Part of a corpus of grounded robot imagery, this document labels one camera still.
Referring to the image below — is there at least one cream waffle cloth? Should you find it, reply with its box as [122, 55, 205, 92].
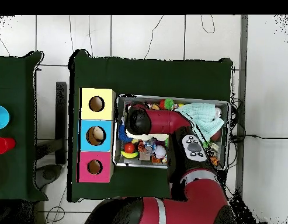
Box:
[124, 130, 169, 141]

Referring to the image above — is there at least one wooden box with three holes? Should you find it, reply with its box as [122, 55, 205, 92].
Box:
[77, 87, 117, 183]

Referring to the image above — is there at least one shallow metal mesh bin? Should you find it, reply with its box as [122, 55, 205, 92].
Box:
[112, 93, 231, 172]

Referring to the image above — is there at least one small green spiky toy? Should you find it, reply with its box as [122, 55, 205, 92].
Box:
[164, 98, 175, 110]

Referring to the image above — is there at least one dark green tablecloth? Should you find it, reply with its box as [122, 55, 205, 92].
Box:
[67, 49, 234, 202]

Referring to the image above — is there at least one blue spiky ball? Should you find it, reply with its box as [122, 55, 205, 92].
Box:
[117, 124, 133, 144]

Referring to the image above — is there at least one red ball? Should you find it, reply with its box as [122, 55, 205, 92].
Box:
[123, 142, 136, 154]

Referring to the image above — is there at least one white baseball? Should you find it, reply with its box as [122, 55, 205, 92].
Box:
[152, 145, 167, 159]

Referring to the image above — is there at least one toy banana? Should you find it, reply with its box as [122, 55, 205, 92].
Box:
[120, 150, 139, 159]

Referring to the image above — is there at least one mint green waffle cloth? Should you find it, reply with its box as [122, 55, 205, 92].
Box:
[175, 102, 225, 142]

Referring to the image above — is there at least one grey rounded base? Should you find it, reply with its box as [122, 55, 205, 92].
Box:
[34, 163, 63, 190]

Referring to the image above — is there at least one blue cup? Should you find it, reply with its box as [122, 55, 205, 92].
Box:
[0, 105, 11, 131]

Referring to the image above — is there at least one red cup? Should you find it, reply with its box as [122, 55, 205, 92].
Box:
[0, 136, 16, 155]

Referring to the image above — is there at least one black power cable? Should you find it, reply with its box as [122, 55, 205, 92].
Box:
[230, 133, 288, 144]

